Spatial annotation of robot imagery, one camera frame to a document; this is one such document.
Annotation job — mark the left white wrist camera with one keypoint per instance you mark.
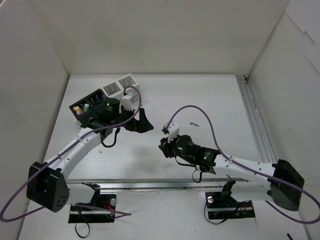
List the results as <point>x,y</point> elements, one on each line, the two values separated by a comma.
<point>128,100</point>

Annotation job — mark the yellow highlighter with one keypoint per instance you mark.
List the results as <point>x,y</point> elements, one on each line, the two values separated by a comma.
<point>76,108</point>

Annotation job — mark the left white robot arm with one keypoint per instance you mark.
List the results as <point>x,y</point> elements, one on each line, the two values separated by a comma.
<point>48,181</point>

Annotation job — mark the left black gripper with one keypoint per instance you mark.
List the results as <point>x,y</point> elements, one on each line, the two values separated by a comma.
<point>136,124</point>

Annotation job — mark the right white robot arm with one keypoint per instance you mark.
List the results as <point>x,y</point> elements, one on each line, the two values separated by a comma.
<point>279,181</point>

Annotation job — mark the green highlighter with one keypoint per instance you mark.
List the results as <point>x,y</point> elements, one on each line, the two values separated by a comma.
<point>86,107</point>

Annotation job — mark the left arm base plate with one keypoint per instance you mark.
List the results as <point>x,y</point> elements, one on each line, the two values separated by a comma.
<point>104,203</point>

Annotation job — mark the aluminium front rail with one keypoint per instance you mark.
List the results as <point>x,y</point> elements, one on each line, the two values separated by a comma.
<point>150,185</point>

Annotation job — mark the aluminium side rail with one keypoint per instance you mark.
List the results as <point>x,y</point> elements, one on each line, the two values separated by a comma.
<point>265,155</point>

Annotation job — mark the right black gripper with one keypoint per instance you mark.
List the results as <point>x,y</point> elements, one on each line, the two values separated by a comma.
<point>165,148</point>

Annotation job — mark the black slotted container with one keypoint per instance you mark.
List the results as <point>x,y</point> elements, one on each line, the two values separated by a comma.
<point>96,109</point>

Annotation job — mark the white slotted container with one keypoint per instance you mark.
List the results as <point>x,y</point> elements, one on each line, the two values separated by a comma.
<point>116,88</point>

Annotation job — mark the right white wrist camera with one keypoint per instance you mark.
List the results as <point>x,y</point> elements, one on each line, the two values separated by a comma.
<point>171,129</point>

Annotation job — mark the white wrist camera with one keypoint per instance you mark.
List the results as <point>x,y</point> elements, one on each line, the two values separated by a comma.
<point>128,100</point>
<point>171,129</point>

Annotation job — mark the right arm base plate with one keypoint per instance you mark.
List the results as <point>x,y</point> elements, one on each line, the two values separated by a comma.
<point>218,209</point>

